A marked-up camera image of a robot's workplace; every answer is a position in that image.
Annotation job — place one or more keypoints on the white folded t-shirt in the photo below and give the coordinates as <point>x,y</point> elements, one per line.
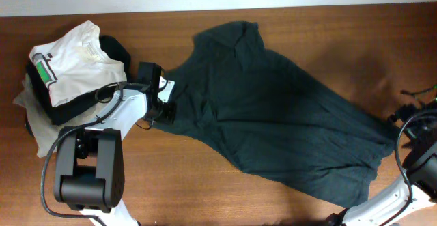
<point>75,64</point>

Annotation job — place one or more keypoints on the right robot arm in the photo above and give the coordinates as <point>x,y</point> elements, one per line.
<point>414,189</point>

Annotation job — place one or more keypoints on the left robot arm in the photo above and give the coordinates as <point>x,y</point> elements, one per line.
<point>89,173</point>

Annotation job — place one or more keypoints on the beige folded cloth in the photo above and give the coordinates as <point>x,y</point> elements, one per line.
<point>41,130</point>

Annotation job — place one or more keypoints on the dark green t-shirt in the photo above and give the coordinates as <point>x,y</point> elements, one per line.
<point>270,118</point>

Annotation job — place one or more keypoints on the black folded garment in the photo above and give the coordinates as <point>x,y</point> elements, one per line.
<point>65,112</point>

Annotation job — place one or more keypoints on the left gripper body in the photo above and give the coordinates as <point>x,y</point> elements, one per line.
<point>167,112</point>

